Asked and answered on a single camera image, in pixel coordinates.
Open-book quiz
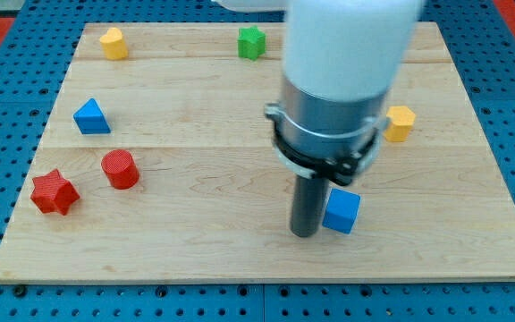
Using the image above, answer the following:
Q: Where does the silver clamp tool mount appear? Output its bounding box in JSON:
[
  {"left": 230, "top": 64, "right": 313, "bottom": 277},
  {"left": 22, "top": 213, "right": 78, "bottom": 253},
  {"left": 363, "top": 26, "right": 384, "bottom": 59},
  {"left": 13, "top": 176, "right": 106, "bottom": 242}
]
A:
[{"left": 265, "top": 78, "right": 389, "bottom": 186}]

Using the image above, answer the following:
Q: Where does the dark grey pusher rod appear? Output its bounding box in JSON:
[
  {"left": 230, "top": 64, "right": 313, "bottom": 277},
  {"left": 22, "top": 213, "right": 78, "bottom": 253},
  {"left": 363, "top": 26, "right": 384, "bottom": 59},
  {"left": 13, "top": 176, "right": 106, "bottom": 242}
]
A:
[{"left": 290, "top": 176, "right": 329, "bottom": 238}]

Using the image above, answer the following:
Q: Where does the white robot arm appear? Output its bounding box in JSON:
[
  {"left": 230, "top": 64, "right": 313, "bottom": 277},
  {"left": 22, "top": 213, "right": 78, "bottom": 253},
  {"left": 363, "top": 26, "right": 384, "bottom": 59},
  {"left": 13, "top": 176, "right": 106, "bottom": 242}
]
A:
[{"left": 216, "top": 0, "right": 424, "bottom": 238}]

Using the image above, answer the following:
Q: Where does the wooden board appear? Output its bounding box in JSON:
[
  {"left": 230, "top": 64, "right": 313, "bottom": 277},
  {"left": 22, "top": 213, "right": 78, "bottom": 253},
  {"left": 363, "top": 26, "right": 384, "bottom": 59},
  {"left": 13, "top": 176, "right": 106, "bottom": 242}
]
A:
[{"left": 0, "top": 22, "right": 515, "bottom": 285}]

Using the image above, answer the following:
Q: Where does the blue cube block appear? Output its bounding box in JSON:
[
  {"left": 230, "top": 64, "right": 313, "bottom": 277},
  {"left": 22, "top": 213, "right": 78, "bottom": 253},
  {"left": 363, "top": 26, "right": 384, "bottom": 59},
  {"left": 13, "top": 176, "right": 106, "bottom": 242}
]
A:
[{"left": 322, "top": 188, "right": 361, "bottom": 234}]

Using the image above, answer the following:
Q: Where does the yellow hexagon block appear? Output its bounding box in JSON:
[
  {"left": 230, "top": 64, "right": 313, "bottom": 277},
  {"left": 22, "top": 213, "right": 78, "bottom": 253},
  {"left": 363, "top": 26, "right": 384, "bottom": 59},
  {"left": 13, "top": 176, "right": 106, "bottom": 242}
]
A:
[{"left": 384, "top": 106, "right": 416, "bottom": 142}]

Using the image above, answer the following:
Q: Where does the green star block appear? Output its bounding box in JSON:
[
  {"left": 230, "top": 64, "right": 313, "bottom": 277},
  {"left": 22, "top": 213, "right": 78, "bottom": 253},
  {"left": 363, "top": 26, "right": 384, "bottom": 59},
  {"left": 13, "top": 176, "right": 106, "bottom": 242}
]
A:
[{"left": 237, "top": 26, "right": 266, "bottom": 61}]

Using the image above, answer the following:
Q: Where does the red cylinder block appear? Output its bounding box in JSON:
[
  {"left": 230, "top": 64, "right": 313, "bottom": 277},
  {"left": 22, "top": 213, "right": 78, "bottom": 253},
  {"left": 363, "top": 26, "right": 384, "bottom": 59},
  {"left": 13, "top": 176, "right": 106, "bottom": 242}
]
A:
[{"left": 101, "top": 149, "right": 139, "bottom": 190}]

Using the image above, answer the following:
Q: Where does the blue triangle block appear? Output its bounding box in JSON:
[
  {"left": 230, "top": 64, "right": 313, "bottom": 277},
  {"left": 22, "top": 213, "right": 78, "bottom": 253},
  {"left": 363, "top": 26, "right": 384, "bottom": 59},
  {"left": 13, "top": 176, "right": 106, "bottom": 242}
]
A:
[{"left": 73, "top": 98, "right": 111, "bottom": 135}]

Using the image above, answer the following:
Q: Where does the yellow heart block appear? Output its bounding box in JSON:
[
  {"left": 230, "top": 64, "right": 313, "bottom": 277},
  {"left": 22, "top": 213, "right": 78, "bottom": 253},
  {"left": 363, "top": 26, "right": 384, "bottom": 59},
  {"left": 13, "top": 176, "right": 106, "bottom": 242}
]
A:
[{"left": 99, "top": 27, "right": 129, "bottom": 60}]

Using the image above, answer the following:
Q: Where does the red star block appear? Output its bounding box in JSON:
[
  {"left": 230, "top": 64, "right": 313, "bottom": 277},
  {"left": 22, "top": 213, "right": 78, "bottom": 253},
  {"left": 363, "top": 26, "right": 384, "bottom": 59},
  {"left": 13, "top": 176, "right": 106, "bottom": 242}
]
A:
[{"left": 30, "top": 169, "right": 80, "bottom": 216}]

